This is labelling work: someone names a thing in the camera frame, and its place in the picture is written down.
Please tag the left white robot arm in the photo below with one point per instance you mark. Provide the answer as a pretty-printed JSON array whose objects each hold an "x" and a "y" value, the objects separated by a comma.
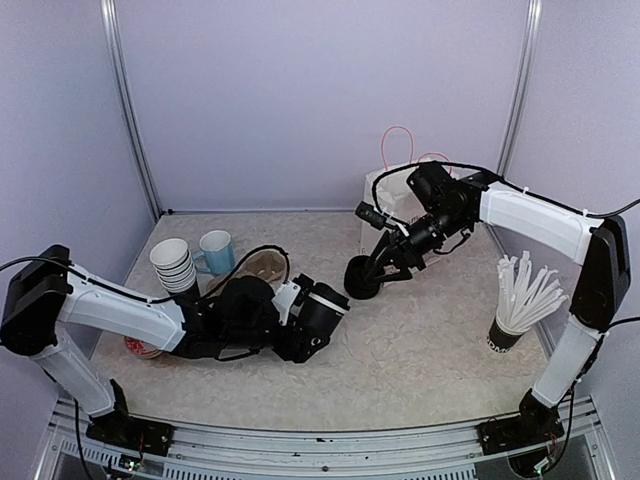
[{"x": 51, "y": 292}]

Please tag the black paper coffee cup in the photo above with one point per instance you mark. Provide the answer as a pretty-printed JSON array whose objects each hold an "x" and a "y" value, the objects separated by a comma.
[{"x": 317, "y": 321}]

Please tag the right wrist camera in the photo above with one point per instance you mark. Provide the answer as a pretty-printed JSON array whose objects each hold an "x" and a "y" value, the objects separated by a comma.
[{"x": 377, "y": 220}]

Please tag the bundle of white wrapped straws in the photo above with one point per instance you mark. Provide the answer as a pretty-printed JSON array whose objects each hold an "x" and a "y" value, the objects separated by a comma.
[{"x": 525, "y": 297}]

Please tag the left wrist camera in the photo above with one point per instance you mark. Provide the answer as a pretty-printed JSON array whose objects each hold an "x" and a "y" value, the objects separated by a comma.
[{"x": 291, "y": 293}]

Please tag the stack of black cup lids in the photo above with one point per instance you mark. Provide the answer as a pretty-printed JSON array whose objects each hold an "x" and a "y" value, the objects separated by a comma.
[{"x": 355, "y": 283}]

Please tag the light blue ceramic mug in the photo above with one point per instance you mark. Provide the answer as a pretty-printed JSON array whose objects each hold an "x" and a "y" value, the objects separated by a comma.
[{"x": 216, "y": 256}]

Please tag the aluminium front frame rail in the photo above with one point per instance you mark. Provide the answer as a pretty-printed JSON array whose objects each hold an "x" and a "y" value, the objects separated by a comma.
[{"x": 447, "y": 451}]

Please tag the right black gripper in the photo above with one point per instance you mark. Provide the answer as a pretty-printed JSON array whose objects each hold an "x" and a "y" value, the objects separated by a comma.
[{"x": 375, "y": 266}]

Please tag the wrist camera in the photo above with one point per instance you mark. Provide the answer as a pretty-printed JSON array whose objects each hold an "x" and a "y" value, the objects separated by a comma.
[
  {"x": 291, "y": 293},
  {"x": 377, "y": 220}
]

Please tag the black cup holding straws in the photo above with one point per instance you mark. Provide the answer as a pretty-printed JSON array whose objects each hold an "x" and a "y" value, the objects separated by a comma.
[{"x": 500, "y": 338}]

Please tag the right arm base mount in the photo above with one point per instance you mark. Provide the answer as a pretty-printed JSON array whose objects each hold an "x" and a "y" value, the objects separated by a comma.
[{"x": 515, "y": 432}]

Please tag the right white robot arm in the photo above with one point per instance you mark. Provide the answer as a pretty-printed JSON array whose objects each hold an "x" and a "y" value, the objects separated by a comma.
[{"x": 573, "y": 261}]

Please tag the black plastic cup lid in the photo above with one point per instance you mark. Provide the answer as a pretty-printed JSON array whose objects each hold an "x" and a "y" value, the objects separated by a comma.
[{"x": 325, "y": 294}]

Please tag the brown cardboard cup carrier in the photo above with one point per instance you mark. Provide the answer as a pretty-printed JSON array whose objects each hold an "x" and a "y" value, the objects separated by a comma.
[{"x": 270, "y": 265}]

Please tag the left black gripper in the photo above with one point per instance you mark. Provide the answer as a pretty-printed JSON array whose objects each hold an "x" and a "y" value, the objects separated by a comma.
[{"x": 300, "y": 352}]

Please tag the white paper takeout bag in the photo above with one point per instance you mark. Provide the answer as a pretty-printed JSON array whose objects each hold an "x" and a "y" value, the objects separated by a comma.
[{"x": 394, "y": 195}]

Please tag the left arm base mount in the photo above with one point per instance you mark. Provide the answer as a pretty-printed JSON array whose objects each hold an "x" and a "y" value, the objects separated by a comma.
[{"x": 131, "y": 433}]

